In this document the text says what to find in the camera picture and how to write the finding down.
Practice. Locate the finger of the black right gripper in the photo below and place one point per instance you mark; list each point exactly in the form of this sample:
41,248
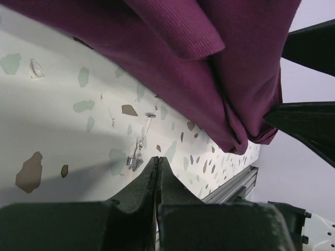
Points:
311,123
312,47

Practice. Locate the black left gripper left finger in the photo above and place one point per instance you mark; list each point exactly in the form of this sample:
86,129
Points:
126,221

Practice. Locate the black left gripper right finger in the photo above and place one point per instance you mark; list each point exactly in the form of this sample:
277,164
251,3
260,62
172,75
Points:
187,223

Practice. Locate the purple cloth mat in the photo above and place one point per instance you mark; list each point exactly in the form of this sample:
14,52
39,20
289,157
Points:
215,62

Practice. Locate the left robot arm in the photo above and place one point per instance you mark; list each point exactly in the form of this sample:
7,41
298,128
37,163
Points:
307,231

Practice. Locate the aluminium frame rails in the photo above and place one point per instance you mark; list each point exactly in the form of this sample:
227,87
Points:
235,189

